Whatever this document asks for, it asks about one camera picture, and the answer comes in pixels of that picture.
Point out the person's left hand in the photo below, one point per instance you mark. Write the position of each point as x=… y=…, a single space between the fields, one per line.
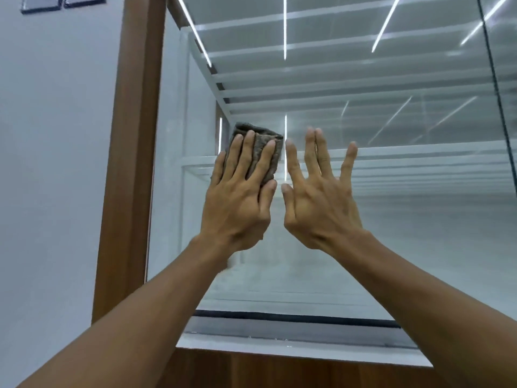
x=234 y=206

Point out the person's right hand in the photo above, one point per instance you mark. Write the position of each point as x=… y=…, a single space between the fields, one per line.
x=321 y=210

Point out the person's right thumb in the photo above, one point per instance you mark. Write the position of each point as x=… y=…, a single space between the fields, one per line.
x=288 y=206

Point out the person's left thumb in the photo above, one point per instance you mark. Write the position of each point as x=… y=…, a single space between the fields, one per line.
x=268 y=197

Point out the person's right little finger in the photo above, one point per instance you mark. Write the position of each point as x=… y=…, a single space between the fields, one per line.
x=349 y=161

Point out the person's left middle finger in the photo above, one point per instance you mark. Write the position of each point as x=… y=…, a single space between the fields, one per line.
x=245 y=153

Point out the person's right middle finger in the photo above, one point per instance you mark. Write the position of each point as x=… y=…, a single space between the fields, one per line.
x=311 y=151

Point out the person's left little finger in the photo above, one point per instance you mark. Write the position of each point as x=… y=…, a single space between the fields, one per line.
x=218 y=168

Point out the grey cleaning cloth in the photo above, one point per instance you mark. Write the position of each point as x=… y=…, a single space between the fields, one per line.
x=260 y=135

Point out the person's left forearm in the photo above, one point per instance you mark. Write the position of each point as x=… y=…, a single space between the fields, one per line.
x=141 y=319

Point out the person's right forearm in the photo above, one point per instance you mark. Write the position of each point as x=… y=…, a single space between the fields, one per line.
x=436 y=315

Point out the large clear glass pane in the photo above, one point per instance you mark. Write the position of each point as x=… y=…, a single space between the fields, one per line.
x=404 y=222

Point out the black rubber seal strip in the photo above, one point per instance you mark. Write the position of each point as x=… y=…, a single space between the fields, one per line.
x=303 y=318

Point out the white window sill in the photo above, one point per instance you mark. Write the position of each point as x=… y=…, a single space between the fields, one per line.
x=303 y=349

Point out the brown wooden base panel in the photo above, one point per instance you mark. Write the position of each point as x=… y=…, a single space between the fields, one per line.
x=262 y=371

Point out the brown wooden frame post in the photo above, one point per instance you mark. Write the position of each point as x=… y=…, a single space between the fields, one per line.
x=129 y=157

